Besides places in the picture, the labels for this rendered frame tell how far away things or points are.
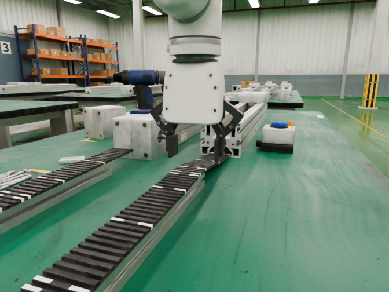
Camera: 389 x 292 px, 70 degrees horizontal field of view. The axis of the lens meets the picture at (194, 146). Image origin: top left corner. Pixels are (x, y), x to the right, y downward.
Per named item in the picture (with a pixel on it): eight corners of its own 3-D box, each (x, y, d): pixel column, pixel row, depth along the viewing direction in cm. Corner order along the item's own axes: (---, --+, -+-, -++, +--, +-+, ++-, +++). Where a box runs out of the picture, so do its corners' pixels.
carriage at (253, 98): (264, 109, 118) (265, 92, 117) (238, 108, 122) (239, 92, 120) (267, 106, 133) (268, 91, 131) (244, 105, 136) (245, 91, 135)
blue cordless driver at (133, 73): (160, 128, 108) (158, 69, 103) (107, 128, 107) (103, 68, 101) (161, 124, 115) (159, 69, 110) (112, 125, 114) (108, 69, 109)
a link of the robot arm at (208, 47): (157, 38, 43) (158, 58, 43) (213, 35, 40) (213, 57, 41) (178, 44, 50) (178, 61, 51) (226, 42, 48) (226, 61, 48)
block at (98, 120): (109, 141, 85) (106, 109, 83) (84, 137, 91) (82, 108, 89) (132, 135, 93) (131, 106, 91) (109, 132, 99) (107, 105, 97)
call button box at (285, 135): (293, 153, 71) (295, 129, 69) (254, 150, 74) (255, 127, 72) (293, 146, 78) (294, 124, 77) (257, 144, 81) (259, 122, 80)
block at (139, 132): (161, 161, 64) (160, 120, 62) (114, 157, 68) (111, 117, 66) (176, 152, 72) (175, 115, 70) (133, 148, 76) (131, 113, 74)
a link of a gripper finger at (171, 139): (153, 119, 49) (155, 156, 50) (171, 120, 48) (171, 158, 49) (161, 117, 52) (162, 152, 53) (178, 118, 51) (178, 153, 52)
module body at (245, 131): (240, 157, 67) (241, 123, 65) (200, 154, 70) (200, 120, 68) (267, 116, 141) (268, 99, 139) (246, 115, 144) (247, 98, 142)
